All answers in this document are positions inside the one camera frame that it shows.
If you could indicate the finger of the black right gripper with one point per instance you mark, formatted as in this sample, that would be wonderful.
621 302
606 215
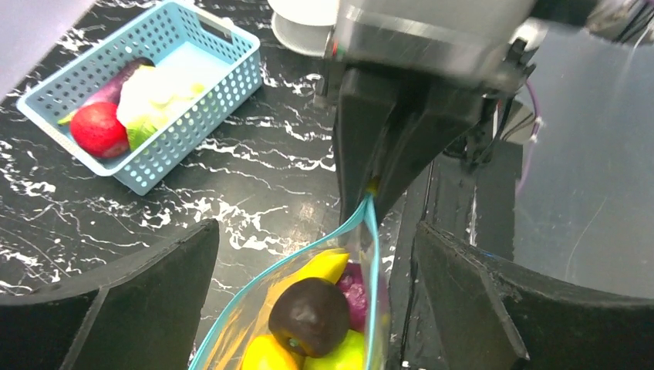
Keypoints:
432 123
365 102

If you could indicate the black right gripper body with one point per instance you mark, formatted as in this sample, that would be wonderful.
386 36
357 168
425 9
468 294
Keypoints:
473 43

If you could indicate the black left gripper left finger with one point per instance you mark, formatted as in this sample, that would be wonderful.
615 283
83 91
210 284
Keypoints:
141 311

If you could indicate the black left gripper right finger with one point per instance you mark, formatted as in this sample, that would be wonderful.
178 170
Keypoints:
493 314

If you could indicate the orange toy mango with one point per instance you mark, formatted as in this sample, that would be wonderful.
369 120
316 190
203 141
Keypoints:
265 353

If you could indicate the pink toy peach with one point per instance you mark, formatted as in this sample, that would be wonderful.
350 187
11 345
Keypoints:
351 284

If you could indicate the green toy pear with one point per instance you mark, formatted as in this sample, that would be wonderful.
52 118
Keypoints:
349 355

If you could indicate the yellow toy banana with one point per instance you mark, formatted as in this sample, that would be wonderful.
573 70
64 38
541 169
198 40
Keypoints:
329 265

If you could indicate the dark brown toy plum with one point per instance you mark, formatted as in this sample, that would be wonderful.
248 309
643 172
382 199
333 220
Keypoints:
310 318

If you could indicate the clear zip top bag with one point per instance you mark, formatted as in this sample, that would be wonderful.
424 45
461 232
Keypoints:
246 315

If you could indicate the light blue plastic basket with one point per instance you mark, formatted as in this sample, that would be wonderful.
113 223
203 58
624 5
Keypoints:
203 68

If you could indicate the red toy apple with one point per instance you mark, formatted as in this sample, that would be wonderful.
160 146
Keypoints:
97 130

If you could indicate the green white toy cabbage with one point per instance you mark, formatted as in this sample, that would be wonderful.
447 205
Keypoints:
152 97

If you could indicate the purple toy eggplant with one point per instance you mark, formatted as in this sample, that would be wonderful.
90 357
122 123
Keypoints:
110 93

